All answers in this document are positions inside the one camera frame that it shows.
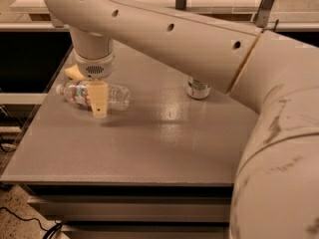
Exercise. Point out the yellow sponge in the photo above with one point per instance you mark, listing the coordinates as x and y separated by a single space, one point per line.
74 74

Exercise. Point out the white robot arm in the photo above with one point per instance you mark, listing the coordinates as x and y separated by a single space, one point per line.
276 190

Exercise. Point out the clear plastic water bottle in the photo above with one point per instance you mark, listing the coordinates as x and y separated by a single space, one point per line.
75 92

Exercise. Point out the right metal frame strut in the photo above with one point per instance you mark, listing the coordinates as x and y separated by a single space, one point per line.
262 16

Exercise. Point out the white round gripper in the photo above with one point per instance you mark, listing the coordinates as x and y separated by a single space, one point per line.
94 67

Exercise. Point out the silver green soda can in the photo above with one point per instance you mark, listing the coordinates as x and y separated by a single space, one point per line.
196 89

